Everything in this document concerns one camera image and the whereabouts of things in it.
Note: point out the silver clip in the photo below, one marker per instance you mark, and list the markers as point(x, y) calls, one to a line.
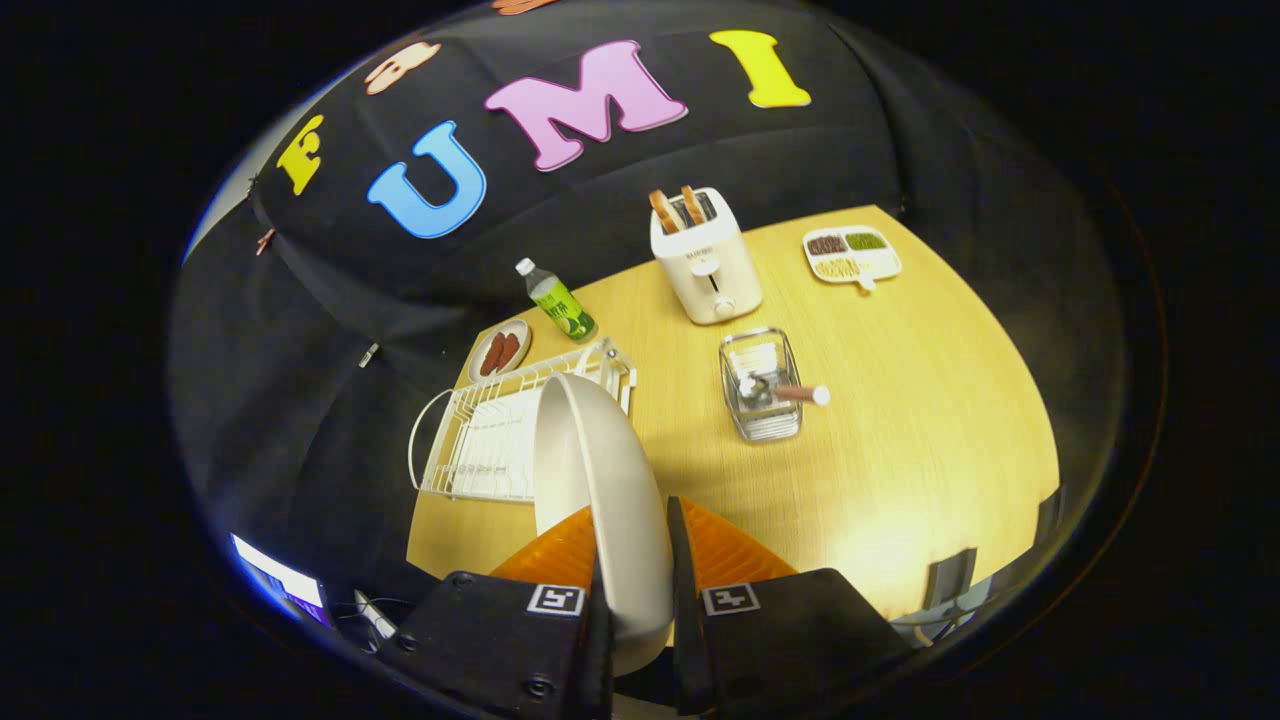
point(368, 355)

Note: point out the small white device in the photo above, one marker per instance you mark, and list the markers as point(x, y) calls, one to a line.
point(375, 615)

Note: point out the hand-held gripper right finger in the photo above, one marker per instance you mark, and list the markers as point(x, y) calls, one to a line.
point(685, 620)

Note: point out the small white oval plate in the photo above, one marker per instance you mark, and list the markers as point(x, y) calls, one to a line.
point(474, 368)

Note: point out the brown toast slice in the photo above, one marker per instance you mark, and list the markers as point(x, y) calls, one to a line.
point(665, 210)
point(693, 203)

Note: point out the grey round plate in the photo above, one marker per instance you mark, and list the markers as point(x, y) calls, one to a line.
point(620, 500)

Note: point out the pink clip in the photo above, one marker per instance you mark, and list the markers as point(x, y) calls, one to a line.
point(265, 240)

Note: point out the lit computer screen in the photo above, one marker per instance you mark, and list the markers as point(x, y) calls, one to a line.
point(280, 575)

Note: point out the white toaster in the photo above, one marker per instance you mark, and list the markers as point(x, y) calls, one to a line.
point(705, 270)

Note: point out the green label drink bottle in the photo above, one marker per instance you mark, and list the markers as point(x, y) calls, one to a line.
point(560, 305)

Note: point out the brown sausage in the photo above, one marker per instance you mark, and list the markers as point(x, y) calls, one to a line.
point(491, 354)
point(508, 350)

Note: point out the dark chair back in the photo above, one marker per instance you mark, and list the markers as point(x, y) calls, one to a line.
point(950, 578)

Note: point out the white divided spice dish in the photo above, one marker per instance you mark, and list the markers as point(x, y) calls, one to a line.
point(880, 262)

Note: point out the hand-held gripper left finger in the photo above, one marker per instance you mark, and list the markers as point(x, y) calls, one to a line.
point(600, 670)

